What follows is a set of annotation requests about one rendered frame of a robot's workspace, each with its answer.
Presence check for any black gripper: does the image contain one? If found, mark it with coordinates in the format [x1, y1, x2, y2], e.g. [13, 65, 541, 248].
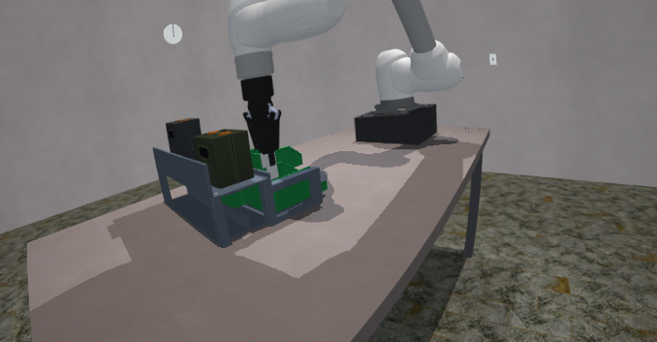
[240, 76, 281, 180]

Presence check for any green bin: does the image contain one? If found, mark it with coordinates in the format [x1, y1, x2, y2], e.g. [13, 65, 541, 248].
[251, 146, 302, 169]
[246, 162, 328, 212]
[221, 189, 249, 208]

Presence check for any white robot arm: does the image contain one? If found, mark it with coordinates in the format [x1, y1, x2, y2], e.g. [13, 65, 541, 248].
[228, 0, 462, 114]

